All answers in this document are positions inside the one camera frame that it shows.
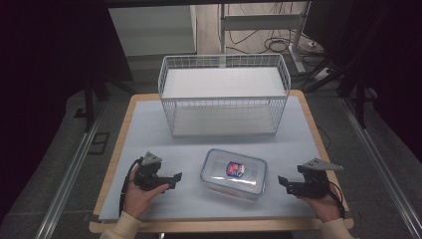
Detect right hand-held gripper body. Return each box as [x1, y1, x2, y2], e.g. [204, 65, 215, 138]
[294, 157, 344, 200]

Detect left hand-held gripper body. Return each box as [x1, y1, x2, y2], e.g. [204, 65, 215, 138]
[133, 150, 168, 192]

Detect clear plastic lidded container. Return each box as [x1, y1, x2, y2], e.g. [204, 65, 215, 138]
[199, 147, 269, 202]

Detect white wire shelf rack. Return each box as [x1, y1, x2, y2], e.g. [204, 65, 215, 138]
[157, 53, 293, 138]

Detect person's right hand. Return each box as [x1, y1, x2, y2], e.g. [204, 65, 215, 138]
[297, 184, 342, 224]

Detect person's left hand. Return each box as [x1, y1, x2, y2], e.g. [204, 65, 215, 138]
[122, 164, 170, 220]

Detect light blue table mat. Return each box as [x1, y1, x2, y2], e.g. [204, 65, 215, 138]
[98, 95, 328, 223]

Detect wooden table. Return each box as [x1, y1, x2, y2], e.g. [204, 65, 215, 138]
[88, 89, 355, 234]

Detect black stand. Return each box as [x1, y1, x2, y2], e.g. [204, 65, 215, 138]
[307, 56, 379, 130]
[73, 74, 133, 133]

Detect white power strip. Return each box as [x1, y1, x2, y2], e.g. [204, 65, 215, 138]
[311, 67, 333, 84]

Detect white cabinet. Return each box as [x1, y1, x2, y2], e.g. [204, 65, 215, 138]
[107, 4, 199, 58]

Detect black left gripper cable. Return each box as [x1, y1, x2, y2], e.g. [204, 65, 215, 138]
[117, 156, 144, 217]

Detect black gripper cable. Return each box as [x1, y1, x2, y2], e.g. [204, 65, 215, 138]
[117, 156, 144, 217]
[326, 180, 346, 220]

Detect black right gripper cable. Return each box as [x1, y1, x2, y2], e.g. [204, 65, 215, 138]
[326, 180, 346, 220]

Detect black floor socket frame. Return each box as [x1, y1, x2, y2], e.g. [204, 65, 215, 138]
[87, 131, 110, 156]

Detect metal floor rail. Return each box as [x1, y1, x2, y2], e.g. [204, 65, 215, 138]
[33, 103, 106, 239]
[339, 97, 422, 235]

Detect tangle of black floor cables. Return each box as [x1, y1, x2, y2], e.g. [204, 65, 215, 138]
[225, 2, 327, 68]

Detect white metal desk frame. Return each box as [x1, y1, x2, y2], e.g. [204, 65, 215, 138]
[218, 0, 314, 75]

